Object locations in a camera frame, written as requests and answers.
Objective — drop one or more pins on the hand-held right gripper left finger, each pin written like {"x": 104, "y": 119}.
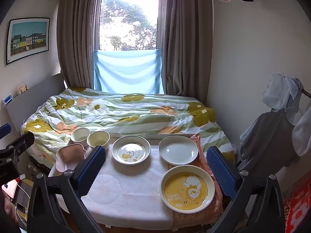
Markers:
{"x": 93, "y": 167}

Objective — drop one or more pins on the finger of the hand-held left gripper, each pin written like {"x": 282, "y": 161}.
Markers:
{"x": 4, "y": 129}

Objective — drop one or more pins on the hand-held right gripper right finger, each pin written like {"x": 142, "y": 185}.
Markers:
{"x": 220, "y": 170}

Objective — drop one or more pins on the large beige plastic basin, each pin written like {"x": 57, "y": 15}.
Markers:
{"x": 70, "y": 156}

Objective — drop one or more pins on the yellow plate with duck print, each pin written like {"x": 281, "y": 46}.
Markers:
{"x": 185, "y": 189}

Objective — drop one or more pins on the white plate with duck print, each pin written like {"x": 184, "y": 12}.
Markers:
{"x": 131, "y": 151}

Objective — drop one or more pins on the plain white plate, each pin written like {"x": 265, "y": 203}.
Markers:
{"x": 178, "y": 150}

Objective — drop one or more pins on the pale yellow bowl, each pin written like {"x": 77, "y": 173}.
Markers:
{"x": 98, "y": 139}

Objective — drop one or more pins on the small blue packet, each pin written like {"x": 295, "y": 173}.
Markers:
{"x": 7, "y": 99}

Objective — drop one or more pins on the white cup-shaped bowl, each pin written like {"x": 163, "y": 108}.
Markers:
{"x": 80, "y": 137}

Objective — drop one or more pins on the pile of books and devices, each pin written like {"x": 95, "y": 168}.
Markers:
{"x": 20, "y": 194}

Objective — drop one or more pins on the grey bed headboard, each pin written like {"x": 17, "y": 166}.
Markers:
{"x": 29, "y": 102}

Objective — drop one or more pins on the white floral towel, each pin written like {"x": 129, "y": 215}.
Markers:
{"x": 126, "y": 189}

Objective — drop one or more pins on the small beige box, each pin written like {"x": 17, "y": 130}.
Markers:
{"x": 23, "y": 89}

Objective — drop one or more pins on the grey garment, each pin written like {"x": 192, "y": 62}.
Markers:
{"x": 269, "y": 140}

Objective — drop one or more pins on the orange floral cloth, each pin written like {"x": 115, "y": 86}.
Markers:
{"x": 182, "y": 219}

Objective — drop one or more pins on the green yellow floral duvet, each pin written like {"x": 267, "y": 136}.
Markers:
{"x": 121, "y": 111}

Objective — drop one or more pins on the red patterned bag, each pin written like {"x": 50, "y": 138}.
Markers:
{"x": 298, "y": 208}

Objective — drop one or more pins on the white garment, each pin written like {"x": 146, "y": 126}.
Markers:
{"x": 303, "y": 136}

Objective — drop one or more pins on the framed houses picture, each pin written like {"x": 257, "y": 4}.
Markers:
{"x": 28, "y": 38}

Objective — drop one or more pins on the white shirt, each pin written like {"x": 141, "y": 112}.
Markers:
{"x": 279, "y": 92}

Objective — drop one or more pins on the light blue window cloth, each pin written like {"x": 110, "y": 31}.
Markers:
{"x": 127, "y": 71}

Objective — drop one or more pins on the brown curtain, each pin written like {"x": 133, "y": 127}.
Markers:
{"x": 184, "y": 41}
{"x": 77, "y": 34}

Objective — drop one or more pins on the window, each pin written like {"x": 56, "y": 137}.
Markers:
{"x": 128, "y": 19}

